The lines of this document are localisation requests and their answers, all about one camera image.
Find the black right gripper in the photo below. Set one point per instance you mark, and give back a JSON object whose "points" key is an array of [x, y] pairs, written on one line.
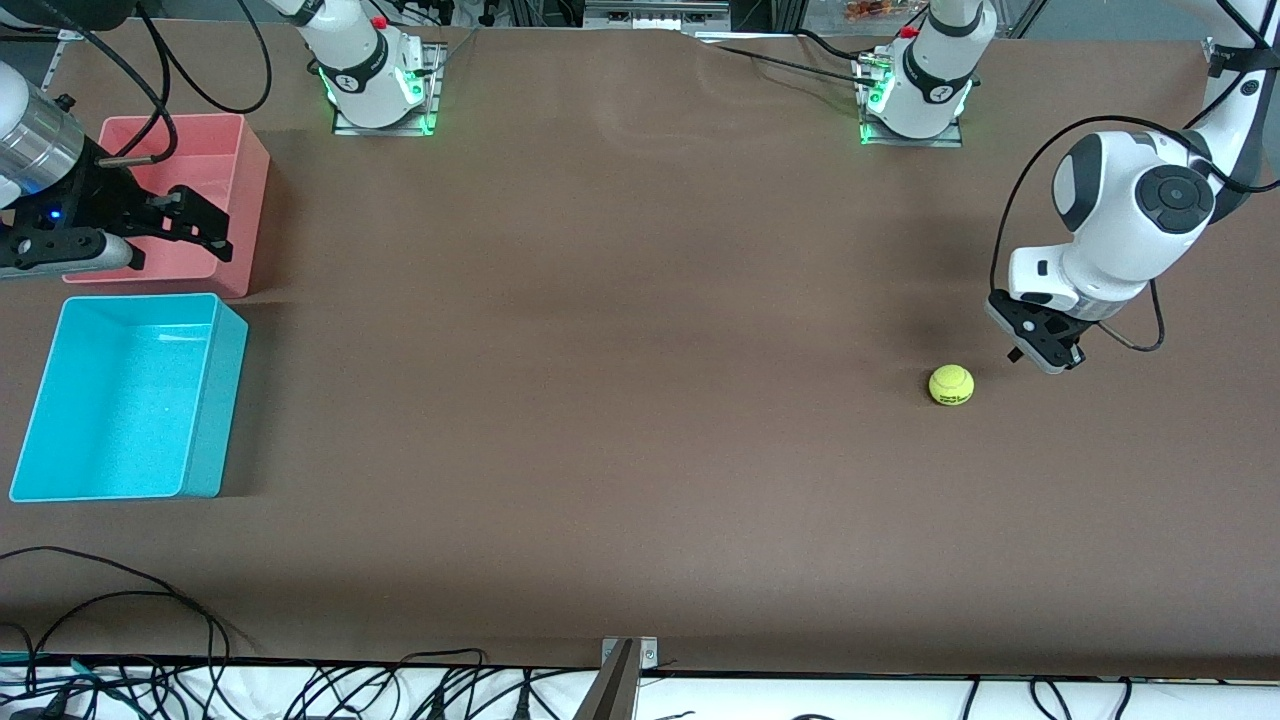
{"points": [[104, 192]]}

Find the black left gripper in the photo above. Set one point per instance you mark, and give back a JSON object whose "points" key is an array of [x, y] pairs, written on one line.
{"points": [[1015, 354]]}

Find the yellow tennis ball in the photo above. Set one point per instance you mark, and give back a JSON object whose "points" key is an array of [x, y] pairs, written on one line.
{"points": [[951, 385]]}

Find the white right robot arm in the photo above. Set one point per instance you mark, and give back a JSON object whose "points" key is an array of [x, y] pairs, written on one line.
{"points": [[355, 60]]}

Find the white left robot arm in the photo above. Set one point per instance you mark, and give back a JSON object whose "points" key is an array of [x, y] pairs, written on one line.
{"points": [[1130, 220]]}

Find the pink plastic bin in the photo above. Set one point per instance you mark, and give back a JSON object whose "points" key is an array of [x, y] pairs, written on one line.
{"points": [[215, 140]]}

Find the blue plastic bin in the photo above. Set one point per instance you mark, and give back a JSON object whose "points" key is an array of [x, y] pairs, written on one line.
{"points": [[120, 400]]}

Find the box with orange items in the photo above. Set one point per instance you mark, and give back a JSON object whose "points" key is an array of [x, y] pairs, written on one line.
{"points": [[870, 10]]}

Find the grey metal device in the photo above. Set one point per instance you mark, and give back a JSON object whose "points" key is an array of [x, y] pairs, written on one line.
{"points": [[655, 15]]}

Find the dark metal bar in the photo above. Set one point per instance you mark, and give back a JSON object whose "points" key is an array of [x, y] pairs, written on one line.
{"points": [[615, 695]]}

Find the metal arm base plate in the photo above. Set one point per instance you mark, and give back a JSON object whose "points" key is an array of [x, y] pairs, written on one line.
{"points": [[915, 142], [432, 90]]}

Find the small metal bracket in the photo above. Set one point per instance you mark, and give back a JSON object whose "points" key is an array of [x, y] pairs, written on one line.
{"points": [[648, 655]]}

